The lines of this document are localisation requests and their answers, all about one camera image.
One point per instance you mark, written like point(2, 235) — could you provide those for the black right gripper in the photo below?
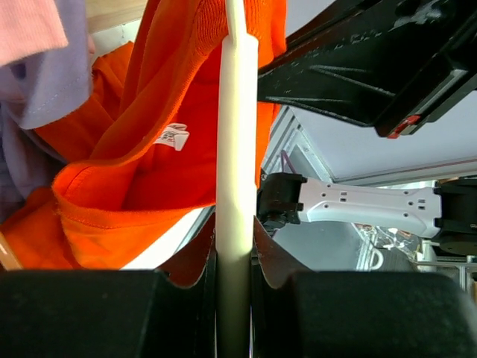
point(392, 65)

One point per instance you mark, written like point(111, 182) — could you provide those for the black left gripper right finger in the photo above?
point(275, 328)

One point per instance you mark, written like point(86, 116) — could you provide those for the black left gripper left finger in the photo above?
point(189, 316)

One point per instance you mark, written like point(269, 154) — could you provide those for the orange t shirt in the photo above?
point(140, 152)

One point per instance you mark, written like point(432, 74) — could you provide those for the cream clothes hanger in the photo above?
point(255, 35)

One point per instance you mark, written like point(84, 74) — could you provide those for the purple t shirt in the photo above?
point(36, 91)

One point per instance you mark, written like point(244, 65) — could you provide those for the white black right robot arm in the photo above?
point(445, 213)

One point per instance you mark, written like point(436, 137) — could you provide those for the pink t shirt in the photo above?
point(29, 27)

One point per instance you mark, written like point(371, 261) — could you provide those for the wooden clothes rack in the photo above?
point(104, 14)

